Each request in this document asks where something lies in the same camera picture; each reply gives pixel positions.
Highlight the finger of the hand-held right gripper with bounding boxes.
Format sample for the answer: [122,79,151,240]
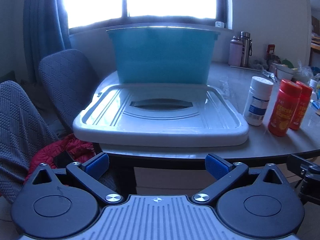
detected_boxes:
[295,173,320,205]
[286,154,320,178]

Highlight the white medicine bottle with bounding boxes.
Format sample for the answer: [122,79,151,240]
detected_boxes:
[243,76,274,127]

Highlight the silver snack wrapper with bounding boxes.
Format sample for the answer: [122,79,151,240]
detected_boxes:
[262,70,278,82]

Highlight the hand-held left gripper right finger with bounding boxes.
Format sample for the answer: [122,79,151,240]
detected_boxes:
[192,153,288,204]

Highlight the black phone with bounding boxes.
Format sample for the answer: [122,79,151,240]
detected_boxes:
[53,151,75,168]

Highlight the steel thermos flask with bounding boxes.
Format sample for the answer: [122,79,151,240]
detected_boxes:
[239,31,253,68]

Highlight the white plastic bin lid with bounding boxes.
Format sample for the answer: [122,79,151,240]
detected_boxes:
[72,83,250,147]

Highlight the white bowl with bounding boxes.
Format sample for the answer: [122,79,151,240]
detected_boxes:
[274,64,295,81]

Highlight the large red seasoning bottle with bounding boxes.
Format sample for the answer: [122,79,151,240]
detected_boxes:
[268,78,303,137]

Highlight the pink water bottle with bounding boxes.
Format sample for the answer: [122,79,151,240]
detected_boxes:
[228,36,244,66]

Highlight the blue plastic storage bin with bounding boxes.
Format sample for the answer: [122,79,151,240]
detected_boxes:
[106,26,221,85]

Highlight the small red seasoning bottle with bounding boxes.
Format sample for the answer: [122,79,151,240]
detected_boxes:
[288,80,313,131]

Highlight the grey fabric chair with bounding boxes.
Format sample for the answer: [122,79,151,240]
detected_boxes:
[38,49,107,133]

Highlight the red quilted jacket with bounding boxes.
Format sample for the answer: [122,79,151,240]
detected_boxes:
[24,133,97,188]

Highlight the blue curtain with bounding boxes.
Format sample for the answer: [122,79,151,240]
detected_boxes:
[23,0,71,82]

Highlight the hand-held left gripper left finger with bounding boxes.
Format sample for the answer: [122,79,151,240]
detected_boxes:
[26,152,125,205]

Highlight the clear plastic wrapper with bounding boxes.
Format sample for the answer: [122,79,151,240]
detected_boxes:
[219,77,238,98]

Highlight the clear plastic bag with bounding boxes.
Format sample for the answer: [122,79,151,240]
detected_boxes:
[294,60,315,81]

